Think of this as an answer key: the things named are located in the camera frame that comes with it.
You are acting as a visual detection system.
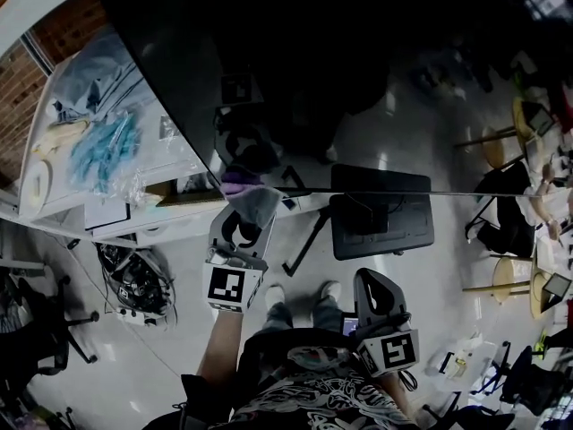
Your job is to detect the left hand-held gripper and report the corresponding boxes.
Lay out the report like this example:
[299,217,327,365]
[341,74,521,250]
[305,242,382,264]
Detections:
[201,206,278,316]

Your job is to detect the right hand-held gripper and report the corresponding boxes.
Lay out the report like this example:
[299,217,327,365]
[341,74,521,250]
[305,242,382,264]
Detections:
[352,267,422,379]

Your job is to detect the purple grey wiping cloth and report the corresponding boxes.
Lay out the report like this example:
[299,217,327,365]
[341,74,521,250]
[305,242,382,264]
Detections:
[221,172,284,231]

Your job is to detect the large black glossy screen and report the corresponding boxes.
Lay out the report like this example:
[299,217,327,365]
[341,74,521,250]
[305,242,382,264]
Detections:
[88,0,573,198]

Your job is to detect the person's right forearm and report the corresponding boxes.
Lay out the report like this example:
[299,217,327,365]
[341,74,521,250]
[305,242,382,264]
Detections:
[379,371,418,426]

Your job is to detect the person's left forearm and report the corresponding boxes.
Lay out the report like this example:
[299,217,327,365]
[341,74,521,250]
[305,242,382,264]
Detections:
[195,309,246,381]

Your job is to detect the small dark screen device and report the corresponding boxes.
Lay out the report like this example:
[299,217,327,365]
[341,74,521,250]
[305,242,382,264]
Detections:
[340,315,362,338]

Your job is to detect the person's right leg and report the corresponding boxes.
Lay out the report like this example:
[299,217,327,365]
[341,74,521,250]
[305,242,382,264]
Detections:
[310,279,345,331]

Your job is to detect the person's leg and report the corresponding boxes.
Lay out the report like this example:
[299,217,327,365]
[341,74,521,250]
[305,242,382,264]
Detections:
[310,279,345,331]
[262,283,295,331]

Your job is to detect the brown cardboard box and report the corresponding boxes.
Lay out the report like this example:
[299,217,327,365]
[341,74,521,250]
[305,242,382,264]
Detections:
[144,178,228,209]

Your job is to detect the black display stand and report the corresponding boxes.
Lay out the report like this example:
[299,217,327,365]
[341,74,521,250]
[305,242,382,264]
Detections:
[281,191,436,278]

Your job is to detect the person's left leg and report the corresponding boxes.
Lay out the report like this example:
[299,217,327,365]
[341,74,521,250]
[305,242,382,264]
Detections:
[262,283,295,331]

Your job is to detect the clear plastic storage bin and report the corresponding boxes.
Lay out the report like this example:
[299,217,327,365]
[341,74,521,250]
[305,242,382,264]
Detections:
[431,328,499,381]

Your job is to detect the person's black printed shirt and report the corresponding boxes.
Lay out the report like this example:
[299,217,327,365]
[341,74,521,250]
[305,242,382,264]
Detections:
[154,327,449,430]

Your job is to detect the black office chair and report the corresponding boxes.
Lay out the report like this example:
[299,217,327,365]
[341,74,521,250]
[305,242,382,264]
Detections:
[0,265,100,376]
[468,340,573,417]
[422,391,517,430]

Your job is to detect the white power strip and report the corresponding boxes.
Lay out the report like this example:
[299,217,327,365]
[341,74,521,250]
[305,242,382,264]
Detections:
[115,305,158,327]

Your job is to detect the round wooden stool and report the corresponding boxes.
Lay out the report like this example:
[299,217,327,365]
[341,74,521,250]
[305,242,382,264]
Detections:
[462,254,537,307]

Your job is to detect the white flat box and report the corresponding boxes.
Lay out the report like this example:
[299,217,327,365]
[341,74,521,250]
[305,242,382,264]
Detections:
[83,198,132,231]

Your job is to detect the black folding chair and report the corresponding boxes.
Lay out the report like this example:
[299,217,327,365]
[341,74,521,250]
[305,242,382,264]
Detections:
[464,193,539,260]

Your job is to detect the round wooden table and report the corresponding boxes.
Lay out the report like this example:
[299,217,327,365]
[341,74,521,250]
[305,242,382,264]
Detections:
[529,235,573,321]

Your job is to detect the bag of blue gloves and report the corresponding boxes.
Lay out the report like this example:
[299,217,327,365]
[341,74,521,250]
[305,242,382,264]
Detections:
[68,113,143,195]

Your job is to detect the dark tablet on stand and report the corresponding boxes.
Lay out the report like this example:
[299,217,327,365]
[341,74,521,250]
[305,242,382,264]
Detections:
[540,271,573,307]

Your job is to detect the pale yellow gloves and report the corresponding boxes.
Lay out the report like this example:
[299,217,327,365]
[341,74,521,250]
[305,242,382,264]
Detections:
[32,117,91,157]

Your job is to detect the grey-blue plastic bag bundle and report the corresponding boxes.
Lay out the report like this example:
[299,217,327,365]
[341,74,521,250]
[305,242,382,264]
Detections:
[50,28,150,121]

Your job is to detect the white metal shelving unit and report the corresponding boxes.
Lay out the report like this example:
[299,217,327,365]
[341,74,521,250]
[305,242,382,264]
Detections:
[0,0,328,253]

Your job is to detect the black cord loop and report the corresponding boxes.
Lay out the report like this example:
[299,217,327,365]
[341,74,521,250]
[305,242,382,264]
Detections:
[398,368,418,394]

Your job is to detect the black equipment and cable pile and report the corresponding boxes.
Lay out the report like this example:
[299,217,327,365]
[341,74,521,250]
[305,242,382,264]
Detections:
[95,241,179,326]

